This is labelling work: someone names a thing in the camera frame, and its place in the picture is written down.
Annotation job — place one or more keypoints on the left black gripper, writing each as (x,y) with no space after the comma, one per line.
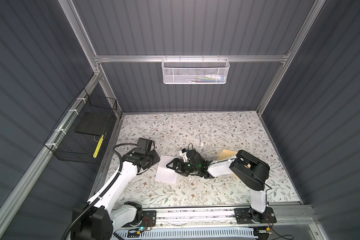
(156,157)

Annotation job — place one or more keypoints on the tan paper envelope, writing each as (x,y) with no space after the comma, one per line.
(226,154)

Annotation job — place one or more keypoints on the white paper letter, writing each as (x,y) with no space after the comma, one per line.
(164,174)

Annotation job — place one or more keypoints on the white vented cable tray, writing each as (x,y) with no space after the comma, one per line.
(191,234)

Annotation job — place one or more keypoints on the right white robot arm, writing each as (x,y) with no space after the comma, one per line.
(252,171)

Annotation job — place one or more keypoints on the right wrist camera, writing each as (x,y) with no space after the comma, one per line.
(183,154)

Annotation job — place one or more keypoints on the black wire basket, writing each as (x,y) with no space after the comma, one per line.
(67,145)

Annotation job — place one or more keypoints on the yellow marker pen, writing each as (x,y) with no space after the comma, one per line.
(98,146)

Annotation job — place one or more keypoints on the floral table mat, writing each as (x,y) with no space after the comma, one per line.
(232,131)

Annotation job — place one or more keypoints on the white wire mesh basket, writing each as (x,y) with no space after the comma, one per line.
(177,71)

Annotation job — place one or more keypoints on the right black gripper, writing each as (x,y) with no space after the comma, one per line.
(175,167)

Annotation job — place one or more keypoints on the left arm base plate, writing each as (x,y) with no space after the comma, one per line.
(148,219)

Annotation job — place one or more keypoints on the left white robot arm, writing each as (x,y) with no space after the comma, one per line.
(95,219)

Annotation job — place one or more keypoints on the pens in white basket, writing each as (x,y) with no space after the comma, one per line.
(208,79)

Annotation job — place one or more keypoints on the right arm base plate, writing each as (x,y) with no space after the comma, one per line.
(250,216)

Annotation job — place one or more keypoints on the black foam pad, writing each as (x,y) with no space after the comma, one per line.
(92,124)

